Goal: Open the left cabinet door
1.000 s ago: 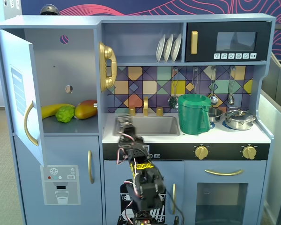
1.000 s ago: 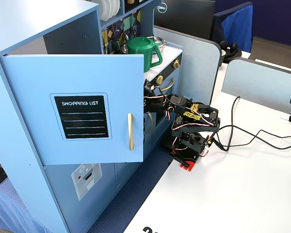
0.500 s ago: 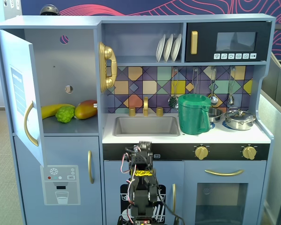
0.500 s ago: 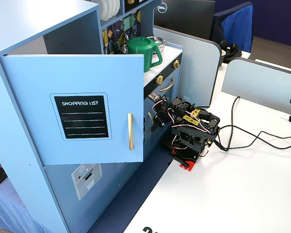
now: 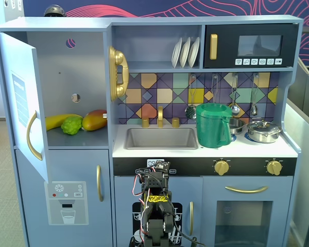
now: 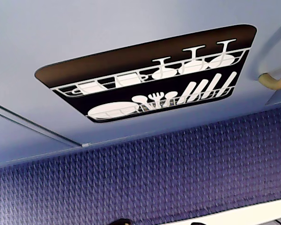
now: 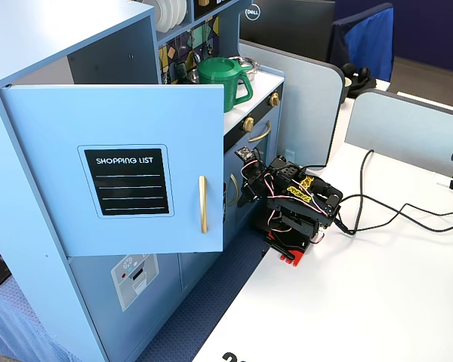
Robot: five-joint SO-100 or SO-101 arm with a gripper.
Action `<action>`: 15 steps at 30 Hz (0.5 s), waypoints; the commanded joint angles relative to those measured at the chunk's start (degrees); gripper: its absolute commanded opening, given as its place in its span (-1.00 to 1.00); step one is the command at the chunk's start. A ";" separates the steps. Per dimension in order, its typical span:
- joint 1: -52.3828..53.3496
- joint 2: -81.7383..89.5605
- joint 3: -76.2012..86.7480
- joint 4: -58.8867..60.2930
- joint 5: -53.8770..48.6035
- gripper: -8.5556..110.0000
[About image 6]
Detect blue dishwasher door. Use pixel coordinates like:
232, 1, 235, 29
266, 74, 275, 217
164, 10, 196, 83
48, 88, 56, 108
0, 0, 281, 169

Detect gold dishwasher door handle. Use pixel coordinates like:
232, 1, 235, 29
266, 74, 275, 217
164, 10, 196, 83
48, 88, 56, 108
258, 17, 281, 91

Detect blue toy kitchen frame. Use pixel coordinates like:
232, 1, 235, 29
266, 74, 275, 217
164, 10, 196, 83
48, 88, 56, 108
0, 100, 91, 170

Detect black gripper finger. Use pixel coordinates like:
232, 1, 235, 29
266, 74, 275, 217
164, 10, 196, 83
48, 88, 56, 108
109, 217, 132, 225

